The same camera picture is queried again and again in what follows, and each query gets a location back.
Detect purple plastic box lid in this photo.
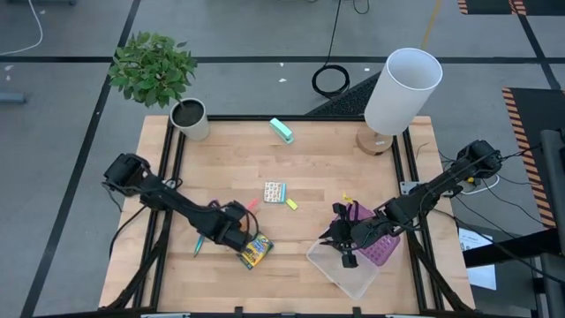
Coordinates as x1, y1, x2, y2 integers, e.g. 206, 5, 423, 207
334, 201, 402, 268

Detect yellow strap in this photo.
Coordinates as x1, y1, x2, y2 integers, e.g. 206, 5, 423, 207
420, 0, 443, 50

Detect grey floor bar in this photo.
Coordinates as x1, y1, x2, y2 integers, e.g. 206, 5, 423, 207
0, 91, 26, 105

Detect black ribbed floor mat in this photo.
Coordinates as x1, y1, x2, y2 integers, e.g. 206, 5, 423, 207
305, 72, 383, 117

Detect black aluminium table frame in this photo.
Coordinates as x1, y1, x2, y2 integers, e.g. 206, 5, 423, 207
99, 114, 476, 318

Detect white shade wooden base lamp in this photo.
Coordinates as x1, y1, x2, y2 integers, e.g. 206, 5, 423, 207
355, 47, 444, 157

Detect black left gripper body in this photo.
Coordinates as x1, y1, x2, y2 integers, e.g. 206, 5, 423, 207
211, 201, 260, 254

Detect yellow crayon box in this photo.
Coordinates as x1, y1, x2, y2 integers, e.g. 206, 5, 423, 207
237, 232, 275, 271

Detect black beam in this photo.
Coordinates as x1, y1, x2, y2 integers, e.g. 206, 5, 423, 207
462, 227, 565, 269

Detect mint green stapler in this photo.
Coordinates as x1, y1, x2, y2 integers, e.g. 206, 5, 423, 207
268, 117, 296, 146

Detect green plant in white pot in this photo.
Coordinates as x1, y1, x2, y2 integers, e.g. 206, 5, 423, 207
108, 30, 211, 142

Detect clear plastic storage box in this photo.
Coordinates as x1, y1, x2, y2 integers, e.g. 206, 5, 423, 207
305, 238, 381, 301

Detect white floor cable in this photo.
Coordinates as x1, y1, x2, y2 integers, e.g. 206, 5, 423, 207
0, 0, 44, 57

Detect small patterned card pack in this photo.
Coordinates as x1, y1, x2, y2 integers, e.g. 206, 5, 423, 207
263, 180, 288, 205

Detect coiled black cable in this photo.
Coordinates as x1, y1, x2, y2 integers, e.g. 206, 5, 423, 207
311, 0, 351, 99

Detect purple handled scissors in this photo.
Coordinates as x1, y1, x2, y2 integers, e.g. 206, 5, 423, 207
192, 198, 222, 259

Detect black hazard-striped floor mat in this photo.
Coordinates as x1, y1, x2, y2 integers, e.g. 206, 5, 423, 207
456, 0, 516, 16
501, 87, 565, 230
511, 0, 565, 17

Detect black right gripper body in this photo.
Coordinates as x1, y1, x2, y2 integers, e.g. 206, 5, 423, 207
330, 202, 385, 269

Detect grey post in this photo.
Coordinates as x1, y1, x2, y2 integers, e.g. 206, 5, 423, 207
539, 128, 565, 318

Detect white paper sheet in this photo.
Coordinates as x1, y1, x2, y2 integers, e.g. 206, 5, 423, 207
457, 227, 498, 292

